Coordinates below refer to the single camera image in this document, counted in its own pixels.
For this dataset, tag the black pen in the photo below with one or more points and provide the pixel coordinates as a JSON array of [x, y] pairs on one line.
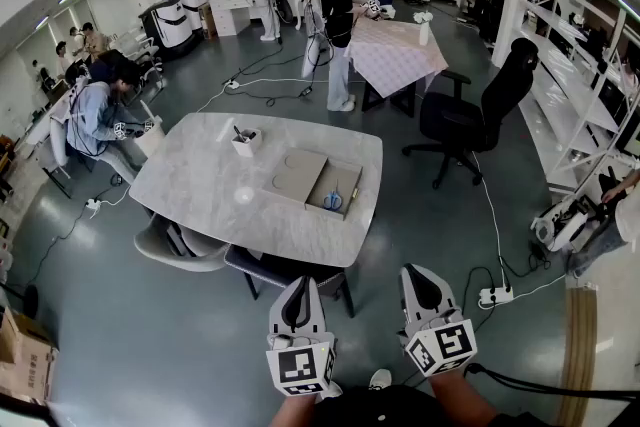
[[237, 131]]

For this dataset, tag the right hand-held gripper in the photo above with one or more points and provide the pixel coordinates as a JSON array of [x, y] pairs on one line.
[[440, 345]]

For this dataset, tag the white chair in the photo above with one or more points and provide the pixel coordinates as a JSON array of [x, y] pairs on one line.
[[150, 135]]

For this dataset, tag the table with pink tablecloth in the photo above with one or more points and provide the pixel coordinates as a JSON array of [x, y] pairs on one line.
[[395, 50]]

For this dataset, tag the grey drawer organiser box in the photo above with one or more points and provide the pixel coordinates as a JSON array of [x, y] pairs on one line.
[[295, 175]]

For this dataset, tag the white power strip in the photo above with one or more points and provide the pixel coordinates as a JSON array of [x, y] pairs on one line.
[[231, 84], [495, 297], [93, 203]]

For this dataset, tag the black and white machine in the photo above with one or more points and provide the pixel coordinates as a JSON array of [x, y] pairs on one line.
[[167, 22], [192, 2]]

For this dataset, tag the curved wooden board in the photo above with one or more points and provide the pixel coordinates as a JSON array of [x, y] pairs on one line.
[[580, 345]]

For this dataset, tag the white device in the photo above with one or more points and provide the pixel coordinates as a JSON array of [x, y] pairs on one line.
[[560, 222]]

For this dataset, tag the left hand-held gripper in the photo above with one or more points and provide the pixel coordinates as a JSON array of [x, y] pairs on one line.
[[295, 365]]

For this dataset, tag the person's black shirt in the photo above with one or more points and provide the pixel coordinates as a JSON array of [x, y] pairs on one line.
[[380, 407]]

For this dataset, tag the light grey shell chair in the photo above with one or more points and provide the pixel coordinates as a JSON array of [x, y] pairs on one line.
[[165, 250]]

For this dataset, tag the person's right forearm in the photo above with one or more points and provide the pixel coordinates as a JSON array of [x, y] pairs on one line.
[[457, 397]]

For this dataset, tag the white shelving rack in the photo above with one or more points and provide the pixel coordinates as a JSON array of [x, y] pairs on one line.
[[550, 80]]

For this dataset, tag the person's left forearm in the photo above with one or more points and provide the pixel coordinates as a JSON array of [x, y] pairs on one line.
[[292, 412]]

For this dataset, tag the brown cardboard box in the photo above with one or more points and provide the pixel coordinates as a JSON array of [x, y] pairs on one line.
[[25, 365]]

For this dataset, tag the white pen holder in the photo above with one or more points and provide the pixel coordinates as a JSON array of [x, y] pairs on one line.
[[247, 147]]

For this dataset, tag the person's white shoe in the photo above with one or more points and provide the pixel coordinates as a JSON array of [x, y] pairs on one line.
[[381, 377]]

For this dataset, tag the white vase with flowers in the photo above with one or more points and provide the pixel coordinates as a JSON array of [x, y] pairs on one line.
[[424, 35]]

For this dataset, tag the black office chair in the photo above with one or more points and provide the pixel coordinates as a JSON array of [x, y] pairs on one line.
[[505, 90]]

